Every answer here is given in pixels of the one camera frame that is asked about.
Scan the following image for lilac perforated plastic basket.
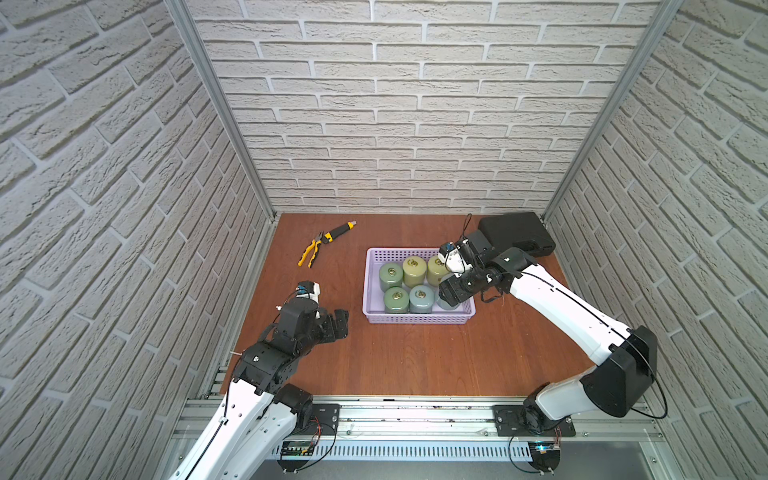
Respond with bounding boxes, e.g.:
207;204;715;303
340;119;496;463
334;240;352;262
362;247;476;325

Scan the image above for yellow-green canister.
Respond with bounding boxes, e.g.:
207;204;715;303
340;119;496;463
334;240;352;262
427;255;450;287
402;255;427;288

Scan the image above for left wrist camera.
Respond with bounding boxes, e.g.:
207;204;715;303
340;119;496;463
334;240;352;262
295;281;321;303

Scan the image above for blue-grey canister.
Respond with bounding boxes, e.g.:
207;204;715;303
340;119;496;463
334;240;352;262
409;285;435;314
433;298;463;315

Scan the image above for left aluminium corner post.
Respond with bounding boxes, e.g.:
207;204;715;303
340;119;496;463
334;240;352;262
166;0;277;222

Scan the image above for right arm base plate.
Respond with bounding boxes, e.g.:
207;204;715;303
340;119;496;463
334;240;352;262
491;405;576;438

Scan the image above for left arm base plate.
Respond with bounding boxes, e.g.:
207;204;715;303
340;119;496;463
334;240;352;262
291;403;341;435

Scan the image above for right controller board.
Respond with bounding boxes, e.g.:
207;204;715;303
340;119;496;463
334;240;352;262
528;442;561;475

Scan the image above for yellow-green canister back middle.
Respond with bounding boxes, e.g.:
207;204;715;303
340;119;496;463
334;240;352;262
402;255;427;288

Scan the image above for aluminium corner post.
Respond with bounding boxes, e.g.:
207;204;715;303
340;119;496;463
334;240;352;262
166;0;277;222
540;0;684;224

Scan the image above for yellow black pliers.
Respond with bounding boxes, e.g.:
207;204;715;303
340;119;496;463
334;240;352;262
297;233;326;268

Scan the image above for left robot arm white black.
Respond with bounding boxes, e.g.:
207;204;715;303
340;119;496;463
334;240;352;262
169;295;349;479

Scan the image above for right aluminium corner post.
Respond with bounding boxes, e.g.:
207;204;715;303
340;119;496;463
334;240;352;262
540;0;684;224

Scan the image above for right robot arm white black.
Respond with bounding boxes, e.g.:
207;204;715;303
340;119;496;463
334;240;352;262
438;231;658;435

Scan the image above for controller board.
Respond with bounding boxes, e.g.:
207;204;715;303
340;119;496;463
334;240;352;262
528;442;561;475
277;440;317;473

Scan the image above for aluminium front rail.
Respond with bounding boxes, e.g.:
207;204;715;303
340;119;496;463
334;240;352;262
148;396;682;479

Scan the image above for yellow black utility knife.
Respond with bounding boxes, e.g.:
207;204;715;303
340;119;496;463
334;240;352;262
322;221;356;244

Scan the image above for yellow-green canister back right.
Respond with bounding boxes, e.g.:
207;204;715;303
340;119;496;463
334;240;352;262
427;255;450;287

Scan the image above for black plastic tool case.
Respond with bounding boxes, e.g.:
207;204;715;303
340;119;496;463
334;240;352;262
478;212;556;257

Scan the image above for dark green canister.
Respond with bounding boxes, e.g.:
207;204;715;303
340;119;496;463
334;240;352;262
378;262;403;292
383;287;410;314

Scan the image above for left controller board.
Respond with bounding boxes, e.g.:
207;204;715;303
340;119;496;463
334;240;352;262
277;440;317;473

